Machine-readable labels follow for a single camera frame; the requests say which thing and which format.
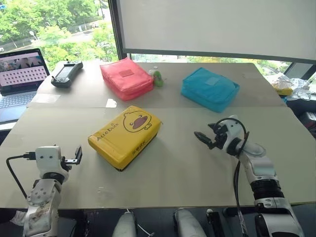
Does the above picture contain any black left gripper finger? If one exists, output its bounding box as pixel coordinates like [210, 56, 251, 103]
[75, 145, 83, 166]

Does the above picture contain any yellow duck-print zippered case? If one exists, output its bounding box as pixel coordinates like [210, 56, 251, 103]
[87, 105, 162, 172]

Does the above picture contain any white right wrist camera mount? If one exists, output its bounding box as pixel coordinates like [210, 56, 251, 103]
[223, 114, 244, 149]

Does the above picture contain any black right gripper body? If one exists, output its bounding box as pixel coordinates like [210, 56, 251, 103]
[208, 124, 230, 151]

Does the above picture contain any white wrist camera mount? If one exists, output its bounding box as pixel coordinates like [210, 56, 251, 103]
[35, 146, 63, 174]
[223, 114, 244, 149]

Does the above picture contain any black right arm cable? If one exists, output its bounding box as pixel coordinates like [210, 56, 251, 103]
[213, 118, 250, 237]

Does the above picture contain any red fabric pouch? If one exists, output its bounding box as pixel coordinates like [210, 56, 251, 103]
[99, 57, 155, 102]

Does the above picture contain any dark window frame post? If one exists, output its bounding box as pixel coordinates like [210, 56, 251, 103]
[107, 0, 127, 62]

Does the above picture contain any small green bottle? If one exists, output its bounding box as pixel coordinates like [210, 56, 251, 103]
[148, 66, 166, 88]

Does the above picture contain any black handheld remote controller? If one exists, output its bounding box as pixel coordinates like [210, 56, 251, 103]
[50, 60, 84, 88]

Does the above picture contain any crumpled clear plastic bag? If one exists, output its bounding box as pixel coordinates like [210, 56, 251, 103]
[271, 73, 316, 100]

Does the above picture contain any white rounded shape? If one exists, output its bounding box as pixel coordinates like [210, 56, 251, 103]
[172, 207, 202, 237]
[112, 210, 138, 237]

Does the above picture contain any blue fabric pouch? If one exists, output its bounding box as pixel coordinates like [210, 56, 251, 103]
[180, 67, 240, 114]

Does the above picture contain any yellow packet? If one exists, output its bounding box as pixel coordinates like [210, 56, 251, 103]
[272, 85, 294, 97]

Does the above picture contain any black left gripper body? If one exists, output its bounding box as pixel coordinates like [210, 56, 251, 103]
[60, 155, 78, 171]

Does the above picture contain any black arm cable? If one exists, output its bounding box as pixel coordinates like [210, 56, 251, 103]
[213, 118, 250, 237]
[5, 152, 37, 199]

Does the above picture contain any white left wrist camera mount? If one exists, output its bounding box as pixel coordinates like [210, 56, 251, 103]
[35, 146, 63, 174]

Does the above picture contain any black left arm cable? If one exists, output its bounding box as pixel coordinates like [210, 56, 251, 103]
[5, 152, 37, 199]

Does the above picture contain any grey framed panel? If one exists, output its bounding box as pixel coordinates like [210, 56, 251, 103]
[283, 61, 315, 80]

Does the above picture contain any open grey laptop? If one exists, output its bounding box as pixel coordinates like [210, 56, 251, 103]
[0, 48, 51, 123]

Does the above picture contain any black upright bar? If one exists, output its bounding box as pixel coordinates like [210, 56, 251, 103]
[205, 209, 223, 237]

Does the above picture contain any white roller blind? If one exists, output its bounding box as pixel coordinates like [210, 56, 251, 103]
[118, 0, 316, 61]

